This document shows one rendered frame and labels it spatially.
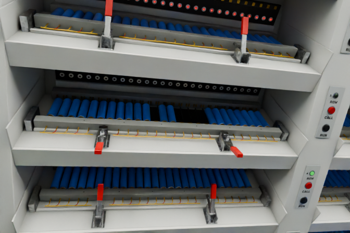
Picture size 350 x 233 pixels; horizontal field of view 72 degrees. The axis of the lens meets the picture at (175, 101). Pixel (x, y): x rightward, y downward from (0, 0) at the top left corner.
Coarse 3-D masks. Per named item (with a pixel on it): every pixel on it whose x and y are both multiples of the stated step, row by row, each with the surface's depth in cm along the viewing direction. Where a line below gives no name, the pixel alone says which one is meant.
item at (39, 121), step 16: (64, 128) 50; (80, 128) 51; (96, 128) 52; (112, 128) 52; (128, 128) 53; (144, 128) 53; (160, 128) 54; (176, 128) 54; (192, 128) 55; (208, 128) 56; (224, 128) 57; (240, 128) 58; (256, 128) 59; (272, 128) 60
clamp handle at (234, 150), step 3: (228, 138) 53; (225, 141) 53; (228, 141) 53; (228, 144) 52; (231, 144) 52; (231, 147) 50; (234, 147) 50; (231, 150) 50; (234, 150) 49; (237, 150) 49; (234, 153) 48; (237, 153) 47; (240, 153) 47; (237, 156) 47; (240, 156) 47
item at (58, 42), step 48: (96, 0) 55; (144, 0) 57; (192, 0) 59; (240, 0) 60; (48, 48) 41; (96, 48) 43; (144, 48) 47; (192, 48) 50; (240, 48) 50; (288, 48) 56
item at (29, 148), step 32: (32, 96) 53; (224, 96) 68; (256, 96) 70; (32, 128) 49; (288, 128) 61; (32, 160) 47; (64, 160) 48; (96, 160) 49; (128, 160) 50; (160, 160) 52; (192, 160) 53; (224, 160) 54; (256, 160) 56; (288, 160) 57
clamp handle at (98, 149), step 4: (100, 132) 48; (104, 132) 48; (100, 136) 48; (104, 136) 48; (100, 140) 46; (96, 144) 44; (100, 144) 44; (96, 148) 42; (100, 148) 43; (96, 152) 42; (100, 152) 42
